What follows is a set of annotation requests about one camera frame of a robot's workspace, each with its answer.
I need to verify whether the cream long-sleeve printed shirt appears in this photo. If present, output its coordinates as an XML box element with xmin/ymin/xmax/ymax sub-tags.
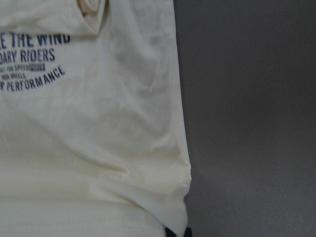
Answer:
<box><xmin>0</xmin><ymin>0</ymin><xmax>191</xmax><ymax>237</ymax></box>

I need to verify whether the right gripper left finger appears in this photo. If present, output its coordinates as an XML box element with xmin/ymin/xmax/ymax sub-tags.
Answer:
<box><xmin>164</xmin><ymin>228</ymin><xmax>176</xmax><ymax>237</ymax></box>

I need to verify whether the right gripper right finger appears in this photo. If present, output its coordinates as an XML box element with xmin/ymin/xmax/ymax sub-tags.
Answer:
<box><xmin>184</xmin><ymin>227</ymin><xmax>192</xmax><ymax>237</ymax></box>

